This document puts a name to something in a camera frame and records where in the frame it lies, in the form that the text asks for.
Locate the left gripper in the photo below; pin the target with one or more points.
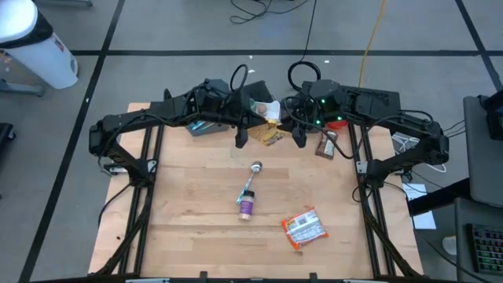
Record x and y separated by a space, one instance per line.
228 110

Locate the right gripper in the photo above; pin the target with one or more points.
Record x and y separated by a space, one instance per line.
304 114

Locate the yellow ramen packet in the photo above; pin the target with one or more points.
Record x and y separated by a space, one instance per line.
269 133

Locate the brown spice jar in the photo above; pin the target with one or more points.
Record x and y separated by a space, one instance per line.
326 144

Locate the teal plastic spoon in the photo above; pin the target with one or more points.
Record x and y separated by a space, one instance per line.
196 126

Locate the purple label spice jar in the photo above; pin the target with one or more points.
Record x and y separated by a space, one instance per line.
247 206

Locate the orange ramen packet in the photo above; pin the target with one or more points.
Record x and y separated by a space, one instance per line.
304 230

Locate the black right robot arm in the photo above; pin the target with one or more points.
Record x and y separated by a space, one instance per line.
412 126

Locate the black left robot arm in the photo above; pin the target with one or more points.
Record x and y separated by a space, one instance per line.
129 120

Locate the white plastic bin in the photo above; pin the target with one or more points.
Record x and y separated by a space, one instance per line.
275 106

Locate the black wedge panel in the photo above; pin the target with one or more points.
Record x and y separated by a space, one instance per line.
259 88

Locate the black perforated panel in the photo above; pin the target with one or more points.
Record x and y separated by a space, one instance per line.
389 101

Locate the black table edge clamp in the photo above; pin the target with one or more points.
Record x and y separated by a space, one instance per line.
203 275
313 276

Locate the white paper sheet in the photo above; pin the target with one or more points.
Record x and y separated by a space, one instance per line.
422 220

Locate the white computer mouse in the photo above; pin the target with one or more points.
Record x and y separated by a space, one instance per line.
450 245

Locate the dark keyboard desk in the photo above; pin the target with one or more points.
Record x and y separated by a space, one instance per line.
461 236

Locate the black desk device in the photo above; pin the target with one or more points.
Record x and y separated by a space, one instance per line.
496 118

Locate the white trash can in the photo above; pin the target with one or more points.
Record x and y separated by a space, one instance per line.
35 47

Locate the backlit keyboard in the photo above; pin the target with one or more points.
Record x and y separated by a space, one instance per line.
487 249

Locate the grey metal furniture foot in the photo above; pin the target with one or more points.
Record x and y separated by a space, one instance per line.
19 88

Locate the black floor object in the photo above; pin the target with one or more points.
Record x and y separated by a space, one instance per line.
6 135

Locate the black aluminium table frame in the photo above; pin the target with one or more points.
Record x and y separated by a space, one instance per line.
142 243

